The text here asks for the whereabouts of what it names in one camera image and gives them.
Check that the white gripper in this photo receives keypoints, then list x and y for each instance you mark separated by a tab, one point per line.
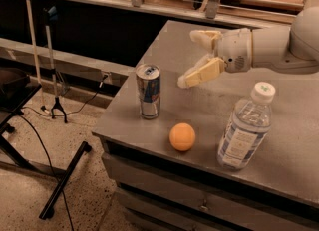
235	50

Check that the redbull can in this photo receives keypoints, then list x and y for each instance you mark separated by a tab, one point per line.
148	83

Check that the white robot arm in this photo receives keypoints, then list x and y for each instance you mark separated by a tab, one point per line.
292	49

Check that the clear plastic water bottle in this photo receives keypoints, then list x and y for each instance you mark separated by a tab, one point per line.
248	125

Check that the orange ball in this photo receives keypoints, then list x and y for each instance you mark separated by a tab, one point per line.
182	137

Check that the grey drawer cabinet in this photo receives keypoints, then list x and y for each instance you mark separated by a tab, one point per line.
163	195

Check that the small tripod with pole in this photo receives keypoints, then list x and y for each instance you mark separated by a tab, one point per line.
50	14

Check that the light wooden stick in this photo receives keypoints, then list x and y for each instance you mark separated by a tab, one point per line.
35	53

